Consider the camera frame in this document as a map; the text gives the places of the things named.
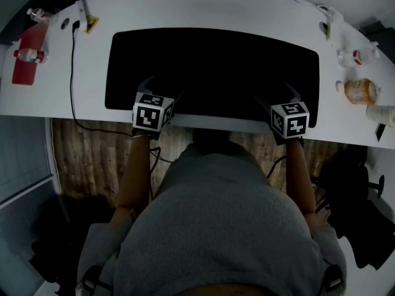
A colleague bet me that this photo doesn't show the yellow sticker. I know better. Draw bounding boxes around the yellow sticker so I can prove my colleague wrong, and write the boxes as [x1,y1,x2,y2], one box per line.
[83,15,100,35]

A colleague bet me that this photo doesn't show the person's right forearm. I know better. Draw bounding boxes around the person's right forearm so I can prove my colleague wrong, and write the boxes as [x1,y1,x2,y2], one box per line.
[285,139,318,218]

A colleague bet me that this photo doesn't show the black office chair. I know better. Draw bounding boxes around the black office chair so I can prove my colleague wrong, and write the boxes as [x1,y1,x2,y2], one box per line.
[310,149,395,271]

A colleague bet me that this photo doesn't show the orange pill bottle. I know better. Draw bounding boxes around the orange pill bottle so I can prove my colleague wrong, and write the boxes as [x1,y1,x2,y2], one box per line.
[343,78,383,106]

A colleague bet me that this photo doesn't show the clear water bottle red label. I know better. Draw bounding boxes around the clear water bottle red label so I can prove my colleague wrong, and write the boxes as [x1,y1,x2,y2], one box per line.
[336,46,381,69]
[13,48,49,64]
[26,7,59,27]

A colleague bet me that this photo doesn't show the black desk mat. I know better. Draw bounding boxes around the black desk mat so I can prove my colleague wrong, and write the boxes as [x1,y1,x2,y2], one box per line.
[104,27,320,129]

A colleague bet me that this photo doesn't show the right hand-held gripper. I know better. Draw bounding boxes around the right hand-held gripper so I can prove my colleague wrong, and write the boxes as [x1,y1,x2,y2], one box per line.
[252,81,310,147]

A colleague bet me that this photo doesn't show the black power cable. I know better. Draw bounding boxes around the black power cable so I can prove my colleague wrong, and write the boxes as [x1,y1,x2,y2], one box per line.
[70,20,134,136]

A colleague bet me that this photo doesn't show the white desk clamp bar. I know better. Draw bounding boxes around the white desk clamp bar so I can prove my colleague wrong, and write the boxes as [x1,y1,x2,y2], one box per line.
[75,0,89,32]

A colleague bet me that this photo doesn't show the person's left forearm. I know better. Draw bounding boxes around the person's left forearm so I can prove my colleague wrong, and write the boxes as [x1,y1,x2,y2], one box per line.
[109,134,152,224]

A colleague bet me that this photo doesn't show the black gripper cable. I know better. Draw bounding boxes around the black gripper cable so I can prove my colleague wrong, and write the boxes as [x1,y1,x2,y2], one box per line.
[149,146,175,200]
[267,155,288,180]

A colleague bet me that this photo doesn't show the black strap buckle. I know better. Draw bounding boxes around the black strap buckle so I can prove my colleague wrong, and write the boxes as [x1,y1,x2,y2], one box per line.
[81,265,107,294]
[323,263,343,292]

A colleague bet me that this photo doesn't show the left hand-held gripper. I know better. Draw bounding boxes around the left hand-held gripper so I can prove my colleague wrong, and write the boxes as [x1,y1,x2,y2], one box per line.
[131,75,186,140]

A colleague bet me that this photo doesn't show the white bottle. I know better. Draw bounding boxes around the white bottle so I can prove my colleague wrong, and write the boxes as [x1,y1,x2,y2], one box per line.
[366,104,395,128]

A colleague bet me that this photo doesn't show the person's grey shirt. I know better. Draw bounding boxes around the person's grey shirt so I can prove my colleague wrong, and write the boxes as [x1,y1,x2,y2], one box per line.
[77,143,348,296]

